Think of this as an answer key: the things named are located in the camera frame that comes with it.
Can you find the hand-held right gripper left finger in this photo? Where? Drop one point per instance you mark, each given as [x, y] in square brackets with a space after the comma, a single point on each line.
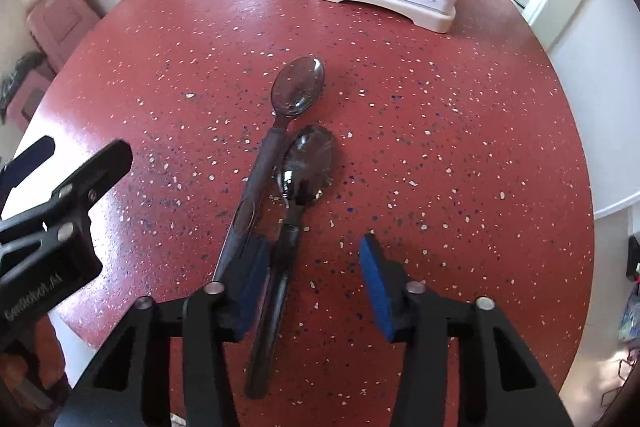
[252, 289]

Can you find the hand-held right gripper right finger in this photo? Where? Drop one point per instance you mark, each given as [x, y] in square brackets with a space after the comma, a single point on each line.
[375, 289]

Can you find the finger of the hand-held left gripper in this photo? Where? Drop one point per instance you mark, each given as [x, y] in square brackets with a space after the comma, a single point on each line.
[107, 167]
[27, 159]

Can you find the shiny black plastic spoon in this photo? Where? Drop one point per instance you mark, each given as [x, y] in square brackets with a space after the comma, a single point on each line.
[305, 177]

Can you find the translucent grey plastic spoon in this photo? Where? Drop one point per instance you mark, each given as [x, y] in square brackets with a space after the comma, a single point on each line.
[295, 89]

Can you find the person's left hand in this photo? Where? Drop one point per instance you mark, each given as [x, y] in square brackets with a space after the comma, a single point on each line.
[47, 347]

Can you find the pink plastic stool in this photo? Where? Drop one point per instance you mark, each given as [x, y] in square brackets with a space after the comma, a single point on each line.
[25, 103]

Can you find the dark grey cloth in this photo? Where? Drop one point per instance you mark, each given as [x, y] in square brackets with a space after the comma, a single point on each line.
[19, 69]

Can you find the pink folding chair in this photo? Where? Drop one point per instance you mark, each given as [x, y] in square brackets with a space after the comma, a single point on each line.
[55, 22]

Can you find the colourful cloth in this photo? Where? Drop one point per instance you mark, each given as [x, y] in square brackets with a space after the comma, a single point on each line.
[631, 322]

